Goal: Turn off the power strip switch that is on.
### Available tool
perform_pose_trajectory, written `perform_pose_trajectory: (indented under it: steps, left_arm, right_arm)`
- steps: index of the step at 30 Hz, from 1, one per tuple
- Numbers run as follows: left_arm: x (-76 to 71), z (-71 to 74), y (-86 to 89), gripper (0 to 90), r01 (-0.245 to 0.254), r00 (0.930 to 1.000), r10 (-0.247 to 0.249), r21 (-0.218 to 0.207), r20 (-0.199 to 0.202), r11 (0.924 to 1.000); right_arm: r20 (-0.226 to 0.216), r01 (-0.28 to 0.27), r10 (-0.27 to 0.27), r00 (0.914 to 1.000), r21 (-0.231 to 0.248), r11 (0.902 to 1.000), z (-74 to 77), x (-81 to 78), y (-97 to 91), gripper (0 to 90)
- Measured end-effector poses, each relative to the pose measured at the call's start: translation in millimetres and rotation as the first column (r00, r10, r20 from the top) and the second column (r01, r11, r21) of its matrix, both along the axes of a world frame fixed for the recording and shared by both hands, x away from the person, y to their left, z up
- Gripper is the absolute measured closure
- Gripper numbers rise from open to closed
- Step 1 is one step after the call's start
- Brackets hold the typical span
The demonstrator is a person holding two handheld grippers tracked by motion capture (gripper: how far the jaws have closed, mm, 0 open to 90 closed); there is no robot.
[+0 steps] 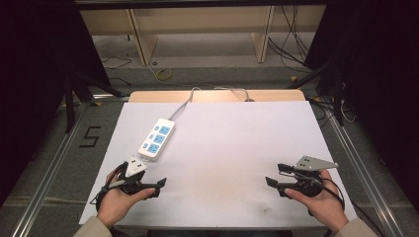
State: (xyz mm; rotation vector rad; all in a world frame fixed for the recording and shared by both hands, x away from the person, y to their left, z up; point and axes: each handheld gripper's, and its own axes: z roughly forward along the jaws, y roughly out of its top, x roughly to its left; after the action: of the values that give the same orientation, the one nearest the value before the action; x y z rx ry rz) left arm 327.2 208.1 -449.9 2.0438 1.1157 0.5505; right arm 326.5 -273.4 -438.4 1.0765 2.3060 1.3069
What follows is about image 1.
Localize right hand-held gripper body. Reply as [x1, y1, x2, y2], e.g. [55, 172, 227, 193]
[286, 155, 340, 198]

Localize yellow cable coil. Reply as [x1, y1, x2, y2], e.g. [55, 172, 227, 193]
[154, 67, 173, 82]

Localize person's left hand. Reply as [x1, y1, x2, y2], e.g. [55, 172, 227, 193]
[96, 166, 156, 229]

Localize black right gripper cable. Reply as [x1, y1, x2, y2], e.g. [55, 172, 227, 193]
[280, 170, 386, 237]

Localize white power strip blue sockets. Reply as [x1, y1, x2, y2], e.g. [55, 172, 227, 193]
[137, 118, 177, 163]

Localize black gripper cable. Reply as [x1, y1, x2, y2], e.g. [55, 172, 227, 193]
[280, 170, 386, 237]
[89, 161, 129, 212]

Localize aluminium floor rail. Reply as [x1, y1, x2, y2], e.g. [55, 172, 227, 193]
[10, 98, 93, 237]
[322, 100, 408, 237]

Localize black curtain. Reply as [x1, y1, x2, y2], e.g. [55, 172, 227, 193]
[303, 0, 419, 213]
[0, 0, 112, 206]

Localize thin black floor cable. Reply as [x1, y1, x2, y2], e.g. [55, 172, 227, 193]
[100, 54, 133, 87]

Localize thin white cable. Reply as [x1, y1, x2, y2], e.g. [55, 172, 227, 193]
[339, 98, 358, 124]

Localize beige wooden desk frame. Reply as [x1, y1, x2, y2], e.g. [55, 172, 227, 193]
[78, 4, 328, 66]

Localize white board sheet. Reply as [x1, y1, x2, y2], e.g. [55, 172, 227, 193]
[78, 100, 359, 229]

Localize person's right hand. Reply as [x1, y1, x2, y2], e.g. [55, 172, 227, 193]
[284, 169, 350, 234]

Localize wooden table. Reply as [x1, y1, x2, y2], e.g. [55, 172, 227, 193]
[127, 89, 307, 104]

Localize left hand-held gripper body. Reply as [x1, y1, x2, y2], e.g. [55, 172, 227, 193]
[117, 156, 156, 196]

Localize bundle of black cables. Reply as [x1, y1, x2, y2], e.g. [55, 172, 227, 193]
[267, 4, 313, 74]

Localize grey power strip cable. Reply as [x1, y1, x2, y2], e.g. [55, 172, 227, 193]
[168, 86, 255, 121]

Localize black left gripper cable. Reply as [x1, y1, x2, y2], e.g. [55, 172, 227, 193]
[89, 161, 129, 212]

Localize black metal stand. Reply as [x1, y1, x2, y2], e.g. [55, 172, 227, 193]
[286, 57, 348, 127]
[63, 69, 130, 134]

